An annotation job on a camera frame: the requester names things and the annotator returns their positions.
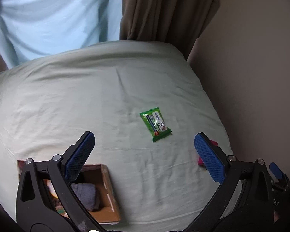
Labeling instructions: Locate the grey fluffy cloth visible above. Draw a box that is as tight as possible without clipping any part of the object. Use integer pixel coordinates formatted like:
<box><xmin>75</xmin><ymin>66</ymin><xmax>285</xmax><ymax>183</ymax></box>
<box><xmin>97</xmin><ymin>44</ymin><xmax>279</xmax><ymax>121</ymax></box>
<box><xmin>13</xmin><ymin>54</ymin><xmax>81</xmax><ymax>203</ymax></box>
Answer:
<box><xmin>71</xmin><ymin>183</ymin><xmax>100</xmax><ymax>212</ymax></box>

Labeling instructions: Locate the pink zip wallet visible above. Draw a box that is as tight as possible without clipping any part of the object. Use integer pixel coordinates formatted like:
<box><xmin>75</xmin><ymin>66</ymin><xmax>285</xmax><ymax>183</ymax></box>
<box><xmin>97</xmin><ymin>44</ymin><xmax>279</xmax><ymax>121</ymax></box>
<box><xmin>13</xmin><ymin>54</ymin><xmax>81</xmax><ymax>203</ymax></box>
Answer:
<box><xmin>196</xmin><ymin>138</ymin><xmax>218</xmax><ymax>167</ymax></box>

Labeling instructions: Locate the green wet wipes pack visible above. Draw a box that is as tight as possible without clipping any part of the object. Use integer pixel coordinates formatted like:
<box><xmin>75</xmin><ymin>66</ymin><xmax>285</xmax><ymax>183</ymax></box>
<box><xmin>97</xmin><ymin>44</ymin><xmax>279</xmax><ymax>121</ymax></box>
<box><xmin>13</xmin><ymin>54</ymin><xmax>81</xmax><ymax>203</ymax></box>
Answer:
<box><xmin>140</xmin><ymin>107</ymin><xmax>172</xmax><ymax>142</ymax></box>

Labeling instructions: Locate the cardboard box with pink lining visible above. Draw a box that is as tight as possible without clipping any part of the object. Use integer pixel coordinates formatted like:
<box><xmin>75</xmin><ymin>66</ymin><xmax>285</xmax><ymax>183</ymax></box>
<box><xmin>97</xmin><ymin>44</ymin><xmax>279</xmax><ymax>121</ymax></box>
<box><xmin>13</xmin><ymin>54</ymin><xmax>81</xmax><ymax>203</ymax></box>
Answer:
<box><xmin>16</xmin><ymin>159</ymin><xmax>121</xmax><ymax>224</ymax></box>

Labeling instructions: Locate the pale green bed sheet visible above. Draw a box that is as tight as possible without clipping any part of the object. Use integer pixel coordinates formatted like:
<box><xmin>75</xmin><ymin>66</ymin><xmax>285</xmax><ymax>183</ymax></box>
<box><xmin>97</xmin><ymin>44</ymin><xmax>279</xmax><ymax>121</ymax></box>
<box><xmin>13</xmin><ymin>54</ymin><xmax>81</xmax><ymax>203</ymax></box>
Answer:
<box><xmin>0</xmin><ymin>41</ymin><xmax>231</xmax><ymax>231</ymax></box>

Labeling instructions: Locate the light blue hanging cloth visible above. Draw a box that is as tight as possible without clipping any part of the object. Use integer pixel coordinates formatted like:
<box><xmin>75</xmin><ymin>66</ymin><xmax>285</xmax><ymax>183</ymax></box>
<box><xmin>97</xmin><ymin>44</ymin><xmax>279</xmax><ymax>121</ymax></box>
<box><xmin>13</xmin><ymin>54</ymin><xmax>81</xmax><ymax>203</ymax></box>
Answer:
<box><xmin>0</xmin><ymin>0</ymin><xmax>122</xmax><ymax>69</ymax></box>

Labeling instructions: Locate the brown right curtain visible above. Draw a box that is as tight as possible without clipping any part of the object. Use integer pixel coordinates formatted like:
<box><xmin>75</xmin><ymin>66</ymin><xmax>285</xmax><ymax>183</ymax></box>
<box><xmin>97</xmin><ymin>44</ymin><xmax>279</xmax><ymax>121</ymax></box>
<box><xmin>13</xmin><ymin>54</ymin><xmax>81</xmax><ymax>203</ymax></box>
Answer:
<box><xmin>120</xmin><ymin>0</ymin><xmax>219</xmax><ymax>59</ymax></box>

